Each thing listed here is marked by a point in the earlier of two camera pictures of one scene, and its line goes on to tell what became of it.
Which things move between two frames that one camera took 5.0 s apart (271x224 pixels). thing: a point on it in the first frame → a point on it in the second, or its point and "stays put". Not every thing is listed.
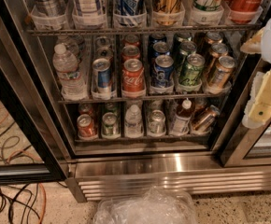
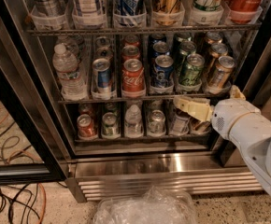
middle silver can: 105,52 stays put
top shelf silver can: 49,0 stays put
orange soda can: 220,81 stays put
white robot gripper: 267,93 → 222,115
